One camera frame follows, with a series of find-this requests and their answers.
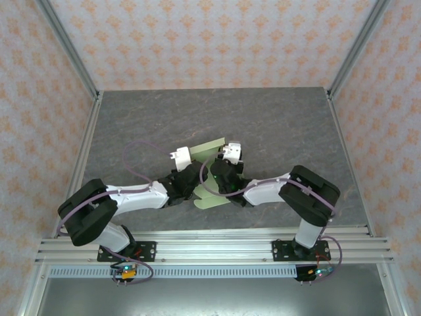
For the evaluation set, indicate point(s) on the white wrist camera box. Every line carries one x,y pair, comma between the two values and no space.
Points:
181,159
232,152

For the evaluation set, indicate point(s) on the aluminium table side rail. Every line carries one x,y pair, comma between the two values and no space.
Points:
80,164
349,164

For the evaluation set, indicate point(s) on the grey metal sheet panel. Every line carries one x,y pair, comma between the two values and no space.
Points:
213,299

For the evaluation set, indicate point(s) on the light green paper box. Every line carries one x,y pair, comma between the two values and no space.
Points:
207,149

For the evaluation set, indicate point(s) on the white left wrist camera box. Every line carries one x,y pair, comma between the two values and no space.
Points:
181,159

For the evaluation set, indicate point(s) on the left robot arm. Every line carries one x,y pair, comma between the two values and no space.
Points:
138,199

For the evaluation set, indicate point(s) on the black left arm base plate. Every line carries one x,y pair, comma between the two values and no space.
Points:
148,247

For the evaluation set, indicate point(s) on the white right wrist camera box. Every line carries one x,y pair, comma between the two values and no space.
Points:
232,152

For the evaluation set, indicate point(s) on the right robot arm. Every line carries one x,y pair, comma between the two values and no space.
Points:
263,194

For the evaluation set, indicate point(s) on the aluminium frame leg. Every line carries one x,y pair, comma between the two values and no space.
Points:
31,296
393,296

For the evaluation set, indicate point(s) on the aluminium frame post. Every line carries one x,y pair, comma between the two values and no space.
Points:
70,49
356,49

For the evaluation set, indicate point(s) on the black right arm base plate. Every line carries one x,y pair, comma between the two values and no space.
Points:
279,250

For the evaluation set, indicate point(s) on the aluminium base beam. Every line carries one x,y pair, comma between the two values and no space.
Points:
213,250

